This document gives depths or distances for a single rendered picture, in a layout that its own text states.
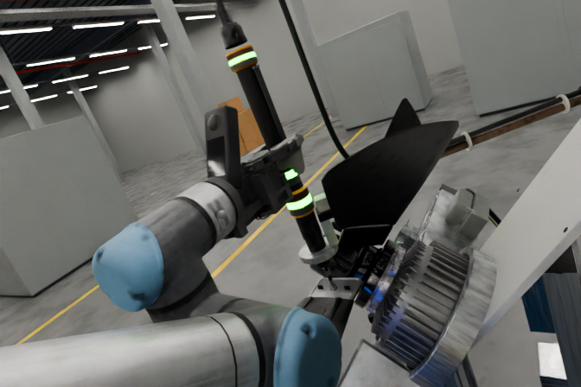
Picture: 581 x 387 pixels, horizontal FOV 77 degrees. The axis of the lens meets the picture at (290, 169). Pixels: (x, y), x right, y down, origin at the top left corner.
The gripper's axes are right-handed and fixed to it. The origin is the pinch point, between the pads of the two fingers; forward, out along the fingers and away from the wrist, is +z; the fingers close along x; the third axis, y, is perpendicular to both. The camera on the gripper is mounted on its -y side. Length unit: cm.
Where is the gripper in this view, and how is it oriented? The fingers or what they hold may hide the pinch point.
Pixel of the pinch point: (285, 138)
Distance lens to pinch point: 62.0
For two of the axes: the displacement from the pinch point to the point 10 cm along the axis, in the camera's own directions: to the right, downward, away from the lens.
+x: 8.0, -1.7, -5.8
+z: 4.8, -4.0, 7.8
